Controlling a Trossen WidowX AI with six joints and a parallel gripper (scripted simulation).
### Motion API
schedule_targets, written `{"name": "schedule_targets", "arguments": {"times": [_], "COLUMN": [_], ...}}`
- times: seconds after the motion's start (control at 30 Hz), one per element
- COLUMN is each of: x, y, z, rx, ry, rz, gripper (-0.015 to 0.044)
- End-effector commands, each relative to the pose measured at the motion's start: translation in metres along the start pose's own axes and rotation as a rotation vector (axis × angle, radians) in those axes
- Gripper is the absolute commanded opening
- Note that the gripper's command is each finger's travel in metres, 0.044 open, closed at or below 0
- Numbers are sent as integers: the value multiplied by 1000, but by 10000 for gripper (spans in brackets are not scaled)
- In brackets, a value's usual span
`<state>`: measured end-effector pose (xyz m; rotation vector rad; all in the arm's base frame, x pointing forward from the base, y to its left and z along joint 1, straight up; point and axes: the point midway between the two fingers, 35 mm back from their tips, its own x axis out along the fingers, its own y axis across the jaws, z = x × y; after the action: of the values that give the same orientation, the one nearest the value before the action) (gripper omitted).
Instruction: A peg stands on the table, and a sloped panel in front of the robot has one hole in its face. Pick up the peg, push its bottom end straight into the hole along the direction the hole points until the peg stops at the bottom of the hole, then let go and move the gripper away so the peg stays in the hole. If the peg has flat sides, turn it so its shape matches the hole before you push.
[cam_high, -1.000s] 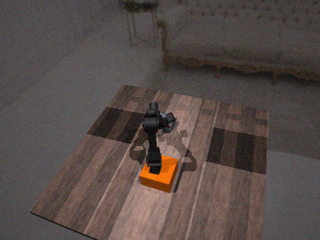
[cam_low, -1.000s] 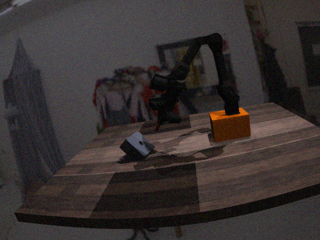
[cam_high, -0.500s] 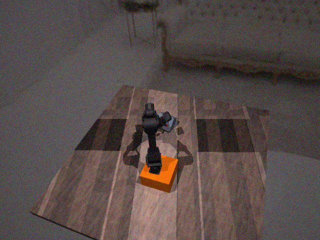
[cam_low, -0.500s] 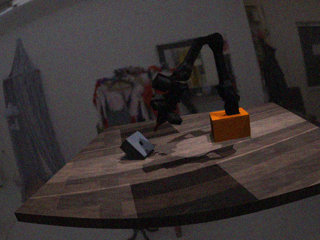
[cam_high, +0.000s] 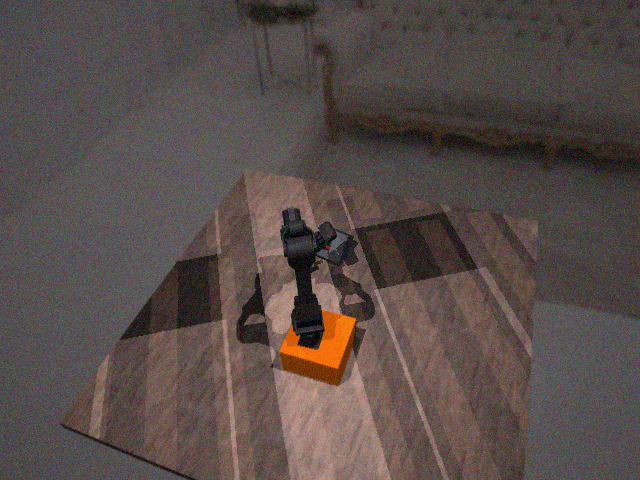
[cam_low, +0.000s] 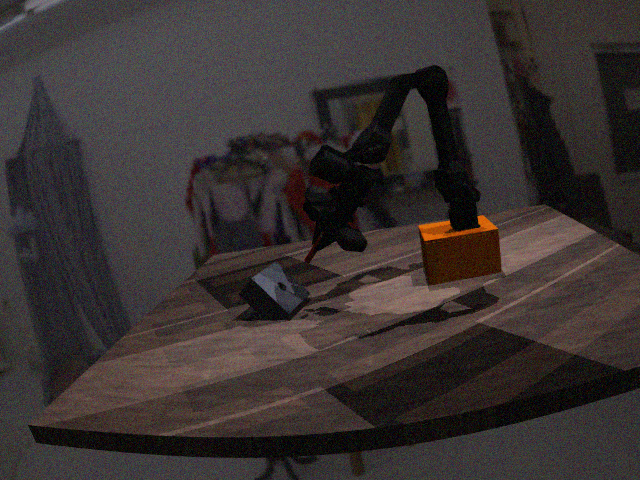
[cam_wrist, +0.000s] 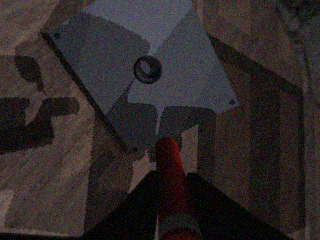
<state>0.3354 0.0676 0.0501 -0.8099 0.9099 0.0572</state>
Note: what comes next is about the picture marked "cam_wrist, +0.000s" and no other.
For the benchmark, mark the dark red cylinder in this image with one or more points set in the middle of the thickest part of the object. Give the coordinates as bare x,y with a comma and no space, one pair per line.
176,215

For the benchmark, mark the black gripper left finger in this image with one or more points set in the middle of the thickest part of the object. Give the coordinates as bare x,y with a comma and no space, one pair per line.
135,218

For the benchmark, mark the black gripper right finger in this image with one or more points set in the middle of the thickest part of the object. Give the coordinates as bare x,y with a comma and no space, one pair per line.
221,218

